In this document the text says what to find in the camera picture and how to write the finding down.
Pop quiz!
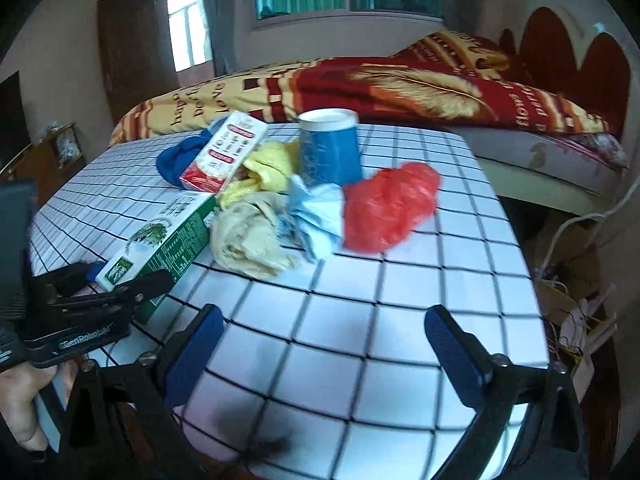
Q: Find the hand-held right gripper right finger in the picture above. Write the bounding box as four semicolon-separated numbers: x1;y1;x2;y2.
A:
424;304;591;480

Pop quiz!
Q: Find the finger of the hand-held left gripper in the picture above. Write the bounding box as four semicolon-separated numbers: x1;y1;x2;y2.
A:
31;260;108;306
47;269;173;333

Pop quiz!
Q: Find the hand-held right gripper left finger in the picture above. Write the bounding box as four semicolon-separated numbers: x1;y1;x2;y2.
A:
59;304;226;480

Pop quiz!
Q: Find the green carton box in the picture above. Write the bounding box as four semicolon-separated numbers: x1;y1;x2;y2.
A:
95;192;221;323

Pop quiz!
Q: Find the off-white plastic bag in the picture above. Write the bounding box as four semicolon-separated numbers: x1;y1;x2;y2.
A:
209;192;301;278

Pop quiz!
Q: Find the blue cloth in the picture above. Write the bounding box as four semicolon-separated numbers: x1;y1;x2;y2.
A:
156;117;231;186

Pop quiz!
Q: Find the person's left hand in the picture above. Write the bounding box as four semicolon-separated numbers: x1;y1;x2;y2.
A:
0;359;81;453

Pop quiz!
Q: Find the wooden cabinet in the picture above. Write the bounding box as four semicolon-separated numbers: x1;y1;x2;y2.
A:
0;122;83;211

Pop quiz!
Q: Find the clutter on cabinet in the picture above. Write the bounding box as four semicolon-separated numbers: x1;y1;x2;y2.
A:
47;120;77;163

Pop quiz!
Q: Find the white checked tablecloth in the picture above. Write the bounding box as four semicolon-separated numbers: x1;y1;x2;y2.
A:
27;122;551;480

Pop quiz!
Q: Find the black television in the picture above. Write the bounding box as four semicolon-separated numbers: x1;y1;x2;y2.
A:
0;71;31;171

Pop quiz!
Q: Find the red and white carton box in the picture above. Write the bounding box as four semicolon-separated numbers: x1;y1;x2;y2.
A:
179;111;268;196

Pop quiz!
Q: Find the red plastic bag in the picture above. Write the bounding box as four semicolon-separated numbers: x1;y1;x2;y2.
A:
341;162;442;253

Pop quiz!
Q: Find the light blue plastic bag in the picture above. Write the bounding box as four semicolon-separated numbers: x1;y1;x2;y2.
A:
277;175;347;261

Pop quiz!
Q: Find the yellow cloth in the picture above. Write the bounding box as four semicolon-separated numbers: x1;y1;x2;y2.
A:
219;140;301;208

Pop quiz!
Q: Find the bed mattress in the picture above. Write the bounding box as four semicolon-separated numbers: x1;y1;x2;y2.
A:
460;125;631;201

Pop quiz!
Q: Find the blue paper cup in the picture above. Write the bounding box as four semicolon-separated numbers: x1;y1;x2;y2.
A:
297;108;363;188

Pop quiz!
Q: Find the brown wooden door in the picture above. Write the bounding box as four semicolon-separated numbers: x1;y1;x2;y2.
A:
96;0;176;91

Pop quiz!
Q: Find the small bright window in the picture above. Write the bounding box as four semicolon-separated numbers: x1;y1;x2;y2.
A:
165;0;213;73

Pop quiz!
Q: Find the bed with red yellow blanket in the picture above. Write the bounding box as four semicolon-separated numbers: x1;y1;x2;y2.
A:
109;30;608;146

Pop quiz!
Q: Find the grey curtain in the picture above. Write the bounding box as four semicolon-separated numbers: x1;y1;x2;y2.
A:
200;0;256;76

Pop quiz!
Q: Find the red scalloped headboard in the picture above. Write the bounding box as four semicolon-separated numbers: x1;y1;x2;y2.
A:
497;6;631;136

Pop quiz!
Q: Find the white cable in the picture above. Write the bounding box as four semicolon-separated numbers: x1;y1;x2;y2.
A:
542;175;636;271

